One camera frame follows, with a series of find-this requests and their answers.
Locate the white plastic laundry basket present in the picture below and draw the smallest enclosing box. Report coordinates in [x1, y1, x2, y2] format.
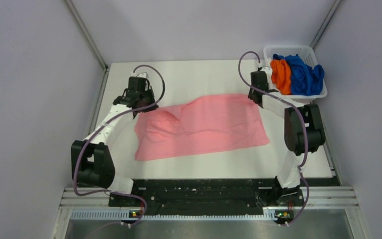
[263, 45, 328, 103]

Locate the pink t shirt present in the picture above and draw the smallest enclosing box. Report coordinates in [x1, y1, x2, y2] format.
[134, 94, 270, 161]

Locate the aluminium frame rail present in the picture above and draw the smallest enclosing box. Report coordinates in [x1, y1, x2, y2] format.
[307, 186, 359, 210]

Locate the right aluminium corner post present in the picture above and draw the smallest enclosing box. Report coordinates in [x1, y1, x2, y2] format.
[310, 0, 344, 49]

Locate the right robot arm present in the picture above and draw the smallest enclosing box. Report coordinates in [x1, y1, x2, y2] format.
[248, 70, 325, 205]

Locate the orange t shirt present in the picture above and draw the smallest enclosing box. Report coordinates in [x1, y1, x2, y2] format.
[270, 59, 291, 95]

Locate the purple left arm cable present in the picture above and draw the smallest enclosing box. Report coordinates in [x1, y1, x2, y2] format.
[73, 64, 166, 228]

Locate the white slotted cable duct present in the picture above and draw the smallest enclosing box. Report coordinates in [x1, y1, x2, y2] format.
[71, 209, 291, 222]

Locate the left aluminium corner post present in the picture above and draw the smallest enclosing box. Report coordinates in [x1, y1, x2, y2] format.
[63, 0, 108, 72]

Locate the aluminium corner post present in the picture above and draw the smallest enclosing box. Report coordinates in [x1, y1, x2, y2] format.
[310, 0, 344, 49]
[63, 0, 108, 72]

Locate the blue t shirt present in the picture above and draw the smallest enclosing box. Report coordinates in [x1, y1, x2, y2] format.
[273, 54, 325, 96]

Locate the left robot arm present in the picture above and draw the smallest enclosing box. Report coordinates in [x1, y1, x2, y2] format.
[71, 73, 158, 206]

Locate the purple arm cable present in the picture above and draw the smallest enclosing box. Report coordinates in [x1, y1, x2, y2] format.
[73, 64, 166, 228]
[237, 51, 310, 228]

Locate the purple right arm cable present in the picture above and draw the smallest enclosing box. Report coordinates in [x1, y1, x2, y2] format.
[237, 51, 310, 228]

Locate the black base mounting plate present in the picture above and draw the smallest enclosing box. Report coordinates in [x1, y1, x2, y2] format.
[108, 178, 306, 216]

